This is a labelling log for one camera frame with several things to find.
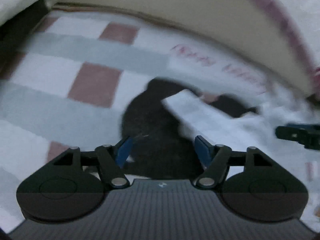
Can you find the light grey t-shirt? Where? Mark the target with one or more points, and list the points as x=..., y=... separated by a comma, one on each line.
x=212, y=115

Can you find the checkered dog rug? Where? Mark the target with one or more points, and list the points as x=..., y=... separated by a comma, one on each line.
x=75, y=55

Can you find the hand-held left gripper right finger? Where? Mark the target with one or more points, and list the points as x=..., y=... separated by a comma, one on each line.
x=201, y=150

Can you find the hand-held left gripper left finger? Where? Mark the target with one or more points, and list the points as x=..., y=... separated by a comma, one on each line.
x=123, y=152

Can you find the beige bed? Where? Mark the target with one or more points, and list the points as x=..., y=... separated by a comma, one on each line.
x=200, y=5

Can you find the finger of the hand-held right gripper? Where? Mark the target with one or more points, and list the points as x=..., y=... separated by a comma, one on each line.
x=300, y=133

